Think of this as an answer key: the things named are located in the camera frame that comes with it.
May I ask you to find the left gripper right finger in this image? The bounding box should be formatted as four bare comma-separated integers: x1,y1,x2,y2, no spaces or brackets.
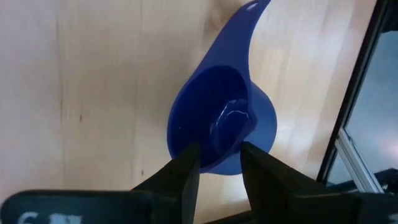
239,141,358,224

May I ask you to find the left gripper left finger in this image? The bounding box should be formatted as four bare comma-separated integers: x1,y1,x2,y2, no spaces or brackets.
132,142,201,224

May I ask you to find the purple measuring cup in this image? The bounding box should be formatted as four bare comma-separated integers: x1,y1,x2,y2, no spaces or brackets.
166,0,278,176

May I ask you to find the silver aluminium bracket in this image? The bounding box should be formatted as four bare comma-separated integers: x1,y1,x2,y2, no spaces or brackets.
334,128,386,194

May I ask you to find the black aluminium table frame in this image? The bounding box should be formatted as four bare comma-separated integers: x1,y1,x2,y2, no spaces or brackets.
203,0,398,224

